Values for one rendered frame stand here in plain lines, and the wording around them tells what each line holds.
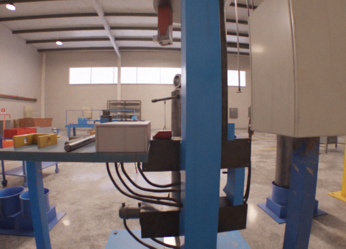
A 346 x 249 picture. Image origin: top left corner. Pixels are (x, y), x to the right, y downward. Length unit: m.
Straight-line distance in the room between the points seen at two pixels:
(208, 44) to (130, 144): 0.61
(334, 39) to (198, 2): 0.65
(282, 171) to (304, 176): 1.72
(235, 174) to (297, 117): 0.82
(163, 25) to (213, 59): 0.77
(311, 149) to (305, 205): 0.17
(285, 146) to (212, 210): 1.49
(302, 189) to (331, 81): 0.31
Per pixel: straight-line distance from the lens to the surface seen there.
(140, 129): 0.74
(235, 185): 1.22
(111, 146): 0.78
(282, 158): 2.27
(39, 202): 1.27
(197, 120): 0.79
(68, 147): 0.86
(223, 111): 0.99
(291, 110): 0.45
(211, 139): 0.82
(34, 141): 1.21
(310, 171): 0.61
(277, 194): 2.40
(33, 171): 1.21
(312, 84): 0.48
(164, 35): 1.48
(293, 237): 0.69
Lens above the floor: 1.23
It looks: 1 degrees down
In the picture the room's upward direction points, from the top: straight up
